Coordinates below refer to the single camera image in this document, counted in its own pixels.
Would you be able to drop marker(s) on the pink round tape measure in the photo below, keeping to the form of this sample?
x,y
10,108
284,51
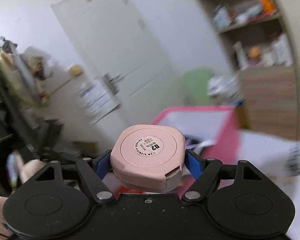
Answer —
x,y
149,158

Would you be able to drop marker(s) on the white paper bag on door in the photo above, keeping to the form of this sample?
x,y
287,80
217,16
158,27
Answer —
x,y
97,99

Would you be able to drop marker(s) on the person's left hand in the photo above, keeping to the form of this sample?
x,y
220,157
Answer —
x,y
26,171

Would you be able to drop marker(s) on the wooden shelf unit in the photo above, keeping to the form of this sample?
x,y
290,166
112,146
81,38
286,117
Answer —
x,y
259,49

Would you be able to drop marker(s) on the orange paper cup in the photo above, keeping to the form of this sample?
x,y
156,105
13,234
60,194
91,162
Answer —
x,y
268,6

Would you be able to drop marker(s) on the tissue pack in plastic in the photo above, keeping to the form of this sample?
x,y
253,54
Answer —
x,y
225,90

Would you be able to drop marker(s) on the pink cardboard box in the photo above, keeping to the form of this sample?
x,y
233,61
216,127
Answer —
x,y
206,124

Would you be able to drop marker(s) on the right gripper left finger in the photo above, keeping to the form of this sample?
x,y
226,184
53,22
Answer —
x,y
91,173

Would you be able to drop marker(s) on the white door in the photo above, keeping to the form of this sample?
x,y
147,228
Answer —
x,y
114,42

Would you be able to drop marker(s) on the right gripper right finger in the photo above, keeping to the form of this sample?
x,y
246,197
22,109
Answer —
x,y
204,172

